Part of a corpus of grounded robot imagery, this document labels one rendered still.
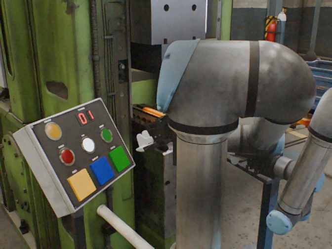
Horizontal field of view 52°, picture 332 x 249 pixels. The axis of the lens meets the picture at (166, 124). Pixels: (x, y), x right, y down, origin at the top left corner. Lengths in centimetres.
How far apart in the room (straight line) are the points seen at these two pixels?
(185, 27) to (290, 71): 102
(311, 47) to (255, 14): 200
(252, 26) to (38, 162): 895
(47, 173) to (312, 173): 74
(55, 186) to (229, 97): 67
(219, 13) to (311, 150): 103
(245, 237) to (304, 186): 151
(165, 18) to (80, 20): 33
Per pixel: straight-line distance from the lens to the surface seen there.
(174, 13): 145
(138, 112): 177
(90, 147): 112
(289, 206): 110
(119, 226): 151
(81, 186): 105
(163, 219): 163
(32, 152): 104
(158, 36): 140
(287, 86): 50
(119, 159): 120
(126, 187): 168
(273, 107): 51
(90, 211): 162
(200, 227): 61
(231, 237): 252
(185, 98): 50
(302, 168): 104
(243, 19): 948
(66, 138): 108
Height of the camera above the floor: 151
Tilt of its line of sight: 19 degrees down
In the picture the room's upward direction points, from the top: straight up
